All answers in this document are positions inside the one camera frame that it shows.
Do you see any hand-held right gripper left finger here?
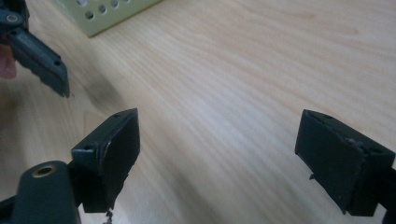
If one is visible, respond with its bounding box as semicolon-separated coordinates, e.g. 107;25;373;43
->
70;107;141;215

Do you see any pale green plastic basket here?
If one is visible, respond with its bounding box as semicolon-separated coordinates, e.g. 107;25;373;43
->
50;0;163;38

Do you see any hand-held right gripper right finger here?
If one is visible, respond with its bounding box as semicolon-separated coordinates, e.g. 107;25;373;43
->
294;108;396;217

